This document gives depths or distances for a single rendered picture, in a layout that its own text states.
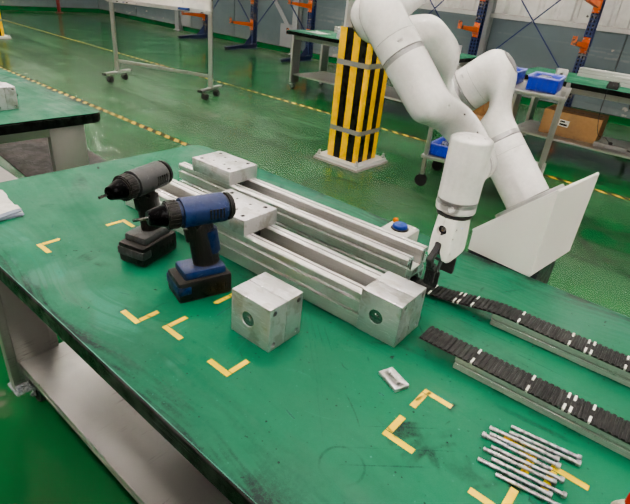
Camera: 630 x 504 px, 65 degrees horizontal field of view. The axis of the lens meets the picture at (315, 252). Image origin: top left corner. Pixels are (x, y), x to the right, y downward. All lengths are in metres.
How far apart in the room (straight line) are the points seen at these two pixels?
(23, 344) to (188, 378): 1.05
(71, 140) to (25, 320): 1.04
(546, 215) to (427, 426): 0.66
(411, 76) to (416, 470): 0.71
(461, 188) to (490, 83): 0.49
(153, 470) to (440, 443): 0.87
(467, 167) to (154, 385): 0.70
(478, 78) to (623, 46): 7.16
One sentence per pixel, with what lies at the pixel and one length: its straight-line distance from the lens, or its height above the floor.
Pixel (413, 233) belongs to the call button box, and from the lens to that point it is 1.32.
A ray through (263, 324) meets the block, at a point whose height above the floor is 0.84.
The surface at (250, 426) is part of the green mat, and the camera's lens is 0.81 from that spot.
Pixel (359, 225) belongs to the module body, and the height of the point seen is 0.86.
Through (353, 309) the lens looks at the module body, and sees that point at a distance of 1.02.
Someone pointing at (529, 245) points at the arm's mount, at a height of 0.86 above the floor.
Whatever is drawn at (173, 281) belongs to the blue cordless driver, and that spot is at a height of 0.82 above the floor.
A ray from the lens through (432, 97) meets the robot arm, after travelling 1.03.
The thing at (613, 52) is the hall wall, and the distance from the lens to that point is 8.56.
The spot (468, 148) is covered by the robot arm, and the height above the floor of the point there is 1.14.
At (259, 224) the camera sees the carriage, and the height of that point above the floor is 0.88.
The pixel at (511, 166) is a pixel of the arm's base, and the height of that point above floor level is 1.01.
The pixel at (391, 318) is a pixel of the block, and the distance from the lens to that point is 0.96.
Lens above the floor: 1.39
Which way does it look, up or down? 28 degrees down
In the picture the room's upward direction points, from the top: 6 degrees clockwise
